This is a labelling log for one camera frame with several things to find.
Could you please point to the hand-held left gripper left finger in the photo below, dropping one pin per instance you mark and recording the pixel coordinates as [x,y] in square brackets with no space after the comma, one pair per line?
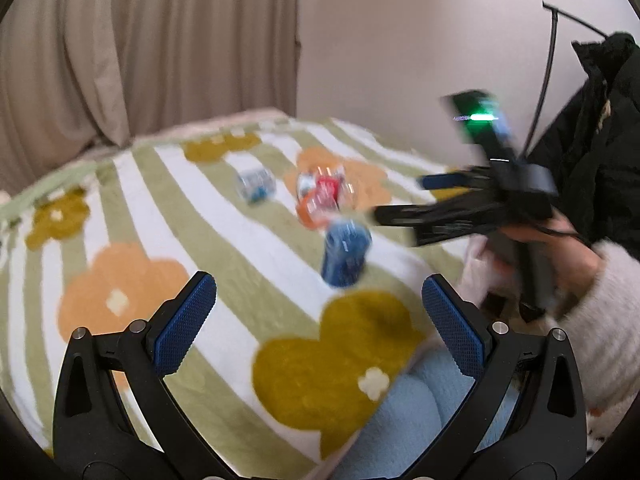
[184,327]

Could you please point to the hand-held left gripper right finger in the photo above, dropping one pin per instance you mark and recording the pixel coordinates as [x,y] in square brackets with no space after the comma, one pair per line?
[454,327]

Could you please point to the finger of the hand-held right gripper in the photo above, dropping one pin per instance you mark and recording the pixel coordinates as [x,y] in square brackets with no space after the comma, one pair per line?
[442,180]
[425,217]

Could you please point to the person's right forearm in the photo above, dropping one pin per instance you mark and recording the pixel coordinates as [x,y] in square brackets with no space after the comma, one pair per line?
[607,330]

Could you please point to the red cup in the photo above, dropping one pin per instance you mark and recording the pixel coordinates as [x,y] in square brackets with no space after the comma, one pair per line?
[327,187]

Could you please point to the orange cup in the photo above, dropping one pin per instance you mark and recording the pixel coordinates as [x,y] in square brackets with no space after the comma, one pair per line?
[312,215]

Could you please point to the pale blue patterned cup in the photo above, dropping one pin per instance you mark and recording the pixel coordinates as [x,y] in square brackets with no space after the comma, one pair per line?
[256,185]

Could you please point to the person's right hand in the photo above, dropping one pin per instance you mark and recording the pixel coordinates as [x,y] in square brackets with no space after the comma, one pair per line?
[570,255]

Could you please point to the black jacket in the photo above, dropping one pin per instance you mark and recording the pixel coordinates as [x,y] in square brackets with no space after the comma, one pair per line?
[600,160]

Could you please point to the person's light blue fleece pants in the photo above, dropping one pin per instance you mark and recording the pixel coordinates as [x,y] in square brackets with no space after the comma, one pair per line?
[415,420]

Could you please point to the flower print striped blanket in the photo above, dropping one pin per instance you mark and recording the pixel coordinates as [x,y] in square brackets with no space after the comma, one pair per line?
[210,230]

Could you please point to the beige curtain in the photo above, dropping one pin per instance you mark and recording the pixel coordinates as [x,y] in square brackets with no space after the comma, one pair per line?
[125,50]

